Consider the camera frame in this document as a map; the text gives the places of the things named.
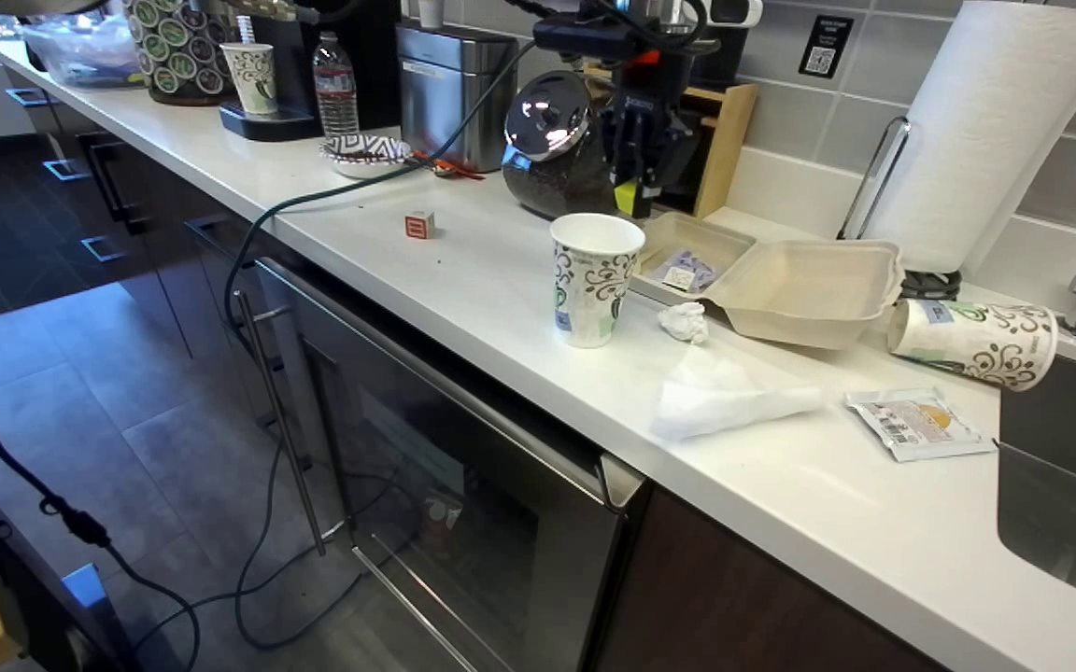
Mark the clear plastic water bottle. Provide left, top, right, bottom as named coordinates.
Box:
left=313, top=31, right=360, bottom=137

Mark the printed snack wrapper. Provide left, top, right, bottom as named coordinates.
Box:
left=844, top=389, right=989, bottom=463

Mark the K-cup pod carousel rack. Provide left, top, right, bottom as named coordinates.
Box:
left=122, top=0, right=228, bottom=105

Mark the patterned paper cup on Keurig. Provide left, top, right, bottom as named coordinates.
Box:
left=223, top=40, right=278, bottom=120

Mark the tipped patterned paper cup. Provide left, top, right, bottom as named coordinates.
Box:
left=890, top=298, right=1061, bottom=391

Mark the orange red tool on counter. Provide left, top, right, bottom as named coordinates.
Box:
left=428, top=157, right=486, bottom=181

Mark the crumpled white paper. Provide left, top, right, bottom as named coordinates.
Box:
left=656, top=303, right=711, bottom=342

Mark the silver Keurig coffee maker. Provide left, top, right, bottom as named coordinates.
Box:
left=219, top=0, right=400, bottom=142

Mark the clear plastic bag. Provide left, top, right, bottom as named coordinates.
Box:
left=651, top=346, right=821, bottom=446

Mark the white paper towel roll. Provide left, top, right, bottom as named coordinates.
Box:
left=864, top=0, right=1076, bottom=274

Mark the blue patterned bowl with grounds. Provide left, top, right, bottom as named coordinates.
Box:
left=325, top=133, right=411, bottom=176

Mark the yellow block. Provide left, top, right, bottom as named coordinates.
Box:
left=613, top=183, right=640, bottom=218

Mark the patterned paper cup near sink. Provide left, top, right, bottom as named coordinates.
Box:
left=548, top=212, right=646, bottom=346

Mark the glass coffee bean jar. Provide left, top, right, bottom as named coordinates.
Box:
left=501, top=70, right=613, bottom=219

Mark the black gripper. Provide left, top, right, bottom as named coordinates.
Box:
left=603, top=50, right=700, bottom=209

